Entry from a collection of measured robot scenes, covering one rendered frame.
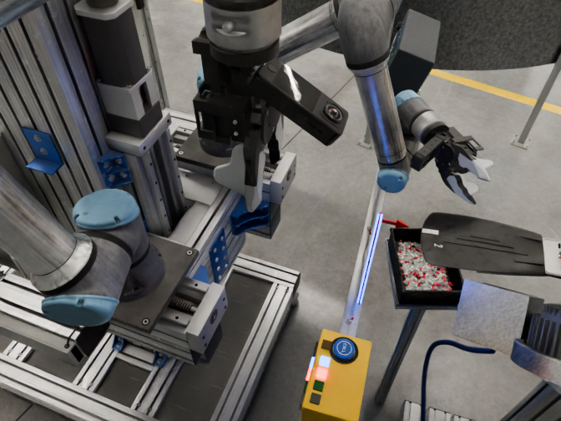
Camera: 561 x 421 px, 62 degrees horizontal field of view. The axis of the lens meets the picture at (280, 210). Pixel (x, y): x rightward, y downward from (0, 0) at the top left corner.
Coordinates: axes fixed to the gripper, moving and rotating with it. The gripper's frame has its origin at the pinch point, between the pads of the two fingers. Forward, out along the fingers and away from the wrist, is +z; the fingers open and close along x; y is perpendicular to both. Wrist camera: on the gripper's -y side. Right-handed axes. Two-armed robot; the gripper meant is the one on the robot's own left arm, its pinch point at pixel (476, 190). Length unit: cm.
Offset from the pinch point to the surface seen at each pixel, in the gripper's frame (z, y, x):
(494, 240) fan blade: 13.2, -5.2, 0.6
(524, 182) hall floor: -79, 150, 101
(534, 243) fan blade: 16.8, 1.2, -0.8
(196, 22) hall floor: -338, 17, 120
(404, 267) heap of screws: -5.7, -2.5, 34.8
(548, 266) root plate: 22.1, 0.2, -0.4
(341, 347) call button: 19.1, -39.1, 14.8
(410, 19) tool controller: -62, 18, -9
